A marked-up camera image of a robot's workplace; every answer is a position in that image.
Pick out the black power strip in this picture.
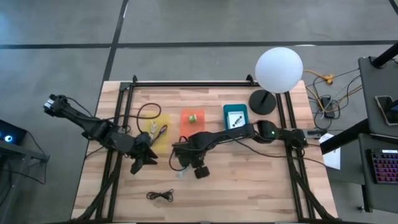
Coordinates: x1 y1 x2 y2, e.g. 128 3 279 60
320 96 336 119

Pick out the backlit computer keyboard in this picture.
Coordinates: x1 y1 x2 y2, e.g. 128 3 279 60
366 148 398 185

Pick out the black aluminium table frame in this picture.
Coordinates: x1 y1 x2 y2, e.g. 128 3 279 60
73 74 340 223

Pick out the coiled black cable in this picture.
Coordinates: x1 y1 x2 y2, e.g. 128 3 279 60
146 189 174 203

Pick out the orange translucent plastic bin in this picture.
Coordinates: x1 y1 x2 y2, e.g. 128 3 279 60
179 108 206 139

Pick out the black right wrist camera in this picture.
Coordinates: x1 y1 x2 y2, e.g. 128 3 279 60
172 141 191 151

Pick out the white booklet with scooter print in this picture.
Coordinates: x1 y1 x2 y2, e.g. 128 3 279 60
227 111 246 130

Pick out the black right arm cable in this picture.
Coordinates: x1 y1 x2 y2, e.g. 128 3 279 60
233 139 327 167

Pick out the dark metal side stand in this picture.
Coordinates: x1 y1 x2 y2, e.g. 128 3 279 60
0 141 50 215

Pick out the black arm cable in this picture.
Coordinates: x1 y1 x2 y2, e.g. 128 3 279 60
233 139 327 167
136 103 162 128

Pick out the grey desk with keyboard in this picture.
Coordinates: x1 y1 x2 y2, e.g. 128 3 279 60
357 133 398 214

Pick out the black floor cable tangle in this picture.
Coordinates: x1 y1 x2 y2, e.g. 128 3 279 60
306 68 363 130

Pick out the black box with blue light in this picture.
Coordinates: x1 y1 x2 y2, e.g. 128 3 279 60
0 119 27 146

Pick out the black round pole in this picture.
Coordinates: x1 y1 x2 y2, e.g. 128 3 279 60
371 42 398 68

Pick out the teal plastic bin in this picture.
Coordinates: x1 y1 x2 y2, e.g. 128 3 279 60
223 103 249 131

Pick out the black smartphone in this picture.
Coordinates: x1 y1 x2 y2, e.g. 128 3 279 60
374 95 398 126

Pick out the yellow floor cable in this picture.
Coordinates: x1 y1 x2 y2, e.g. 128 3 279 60
303 69 335 85

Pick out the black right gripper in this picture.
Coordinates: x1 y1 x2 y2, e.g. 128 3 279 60
174 141 211 180

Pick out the grey desk with phone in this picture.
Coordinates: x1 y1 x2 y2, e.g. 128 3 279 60
358 55 398 139

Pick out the white globe table lamp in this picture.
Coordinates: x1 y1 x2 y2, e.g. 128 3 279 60
248 47 304 116

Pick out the yellow translucent plastic bin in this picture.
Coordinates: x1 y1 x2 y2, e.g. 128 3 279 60
143 113 171 154

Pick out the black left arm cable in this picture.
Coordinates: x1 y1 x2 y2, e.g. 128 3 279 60
136 103 162 128

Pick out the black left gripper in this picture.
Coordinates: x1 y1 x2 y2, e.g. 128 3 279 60
129 139 159 175

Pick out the black diagonal beam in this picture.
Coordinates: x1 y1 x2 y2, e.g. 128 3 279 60
320 118 371 156

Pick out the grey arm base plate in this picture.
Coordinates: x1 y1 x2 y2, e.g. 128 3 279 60
283 128 328 139

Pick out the white paper sheet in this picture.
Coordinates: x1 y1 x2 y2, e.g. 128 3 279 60
318 133 341 170

